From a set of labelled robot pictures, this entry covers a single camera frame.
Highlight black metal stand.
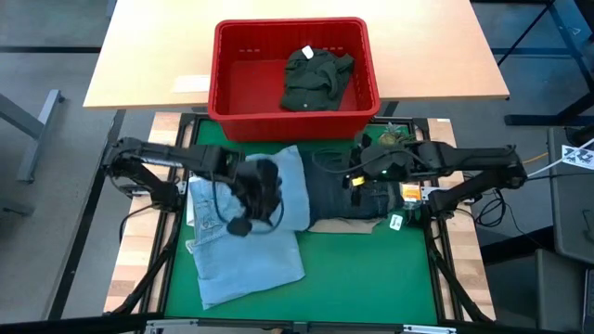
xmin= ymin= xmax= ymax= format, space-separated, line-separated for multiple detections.
xmin=491 ymin=0 xmax=594 ymax=127

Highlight dark green garment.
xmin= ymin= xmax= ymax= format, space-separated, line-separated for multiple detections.
xmin=279 ymin=45 xmax=356 ymax=112

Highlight white printed paper tag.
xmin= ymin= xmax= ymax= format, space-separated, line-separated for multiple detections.
xmin=560 ymin=144 xmax=594 ymax=169

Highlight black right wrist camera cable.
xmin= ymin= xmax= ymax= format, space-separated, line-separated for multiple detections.
xmin=310 ymin=148 xmax=372 ymax=175

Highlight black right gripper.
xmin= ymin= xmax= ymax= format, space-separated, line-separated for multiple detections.
xmin=351 ymin=144 xmax=417 ymax=208

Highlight green table mat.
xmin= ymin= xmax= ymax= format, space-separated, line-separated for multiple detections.
xmin=164 ymin=120 xmax=440 ymax=326

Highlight silver metal bracket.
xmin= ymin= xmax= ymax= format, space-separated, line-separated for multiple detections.
xmin=402 ymin=324 xmax=458 ymax=334
xmin=144 ymin=318 xmax=201 ymax=334

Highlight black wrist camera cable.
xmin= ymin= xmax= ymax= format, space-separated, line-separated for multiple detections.
xmin=211 ymin=171 xmax=285 ymax=236
xmin=310 ymin=148 xmax=372 ymax=175

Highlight white label strip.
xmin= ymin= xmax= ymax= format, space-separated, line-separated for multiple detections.
xmin=173 ymin=74 xmax=212 ymax=95

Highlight thin black cable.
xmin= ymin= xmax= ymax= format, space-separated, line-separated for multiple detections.
xmin=119 ymin=202 xmax=155 ymax=243

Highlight red plastic laundry bin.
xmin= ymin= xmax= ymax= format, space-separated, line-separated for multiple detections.
xmin=207 ymin=16 xmax=382 ymax=143

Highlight white cable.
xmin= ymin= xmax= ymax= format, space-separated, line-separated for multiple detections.
xmin=526 ymin=157 xmax=594 ymax=180

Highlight black coiled cable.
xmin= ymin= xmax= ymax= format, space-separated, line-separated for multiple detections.
xmin=472 ymin=187 xmax=511 ymax=228

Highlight succulent plant in black pot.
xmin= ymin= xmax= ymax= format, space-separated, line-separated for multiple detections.
xmin=378 ymin=122 xmax=418 ymax=148

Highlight black left wrist camera cable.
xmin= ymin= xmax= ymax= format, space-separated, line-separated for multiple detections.
xmin=211 ymin=171 xmax=285 ymax=236

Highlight beige shorts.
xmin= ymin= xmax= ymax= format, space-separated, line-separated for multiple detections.
xmin=308 ymin=217 xmax=384 ymax=235

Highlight clear package with orange label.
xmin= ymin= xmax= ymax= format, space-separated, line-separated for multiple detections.
xmin=401 ymin=183 xmax=422 ymax=203

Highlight dark blue jeans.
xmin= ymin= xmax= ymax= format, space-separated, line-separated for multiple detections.
xmin=301 ymin=150 xmax=405 ymax=222

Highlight light blue jeans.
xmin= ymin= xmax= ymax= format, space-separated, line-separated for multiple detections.
xmin=185 ymin=145 xmax=311 ymax=311

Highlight grey metal desk leg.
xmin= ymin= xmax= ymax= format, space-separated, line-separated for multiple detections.
xmin=0 ymin=89 xmax=66 ymax=186

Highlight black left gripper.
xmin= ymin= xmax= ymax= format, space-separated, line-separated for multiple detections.
xmin=231 ymin=160 xmax=283 ymax=223

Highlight light wooden desk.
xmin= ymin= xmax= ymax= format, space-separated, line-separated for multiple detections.
xmin=83 ymin=0 xmax=510 ymax=110

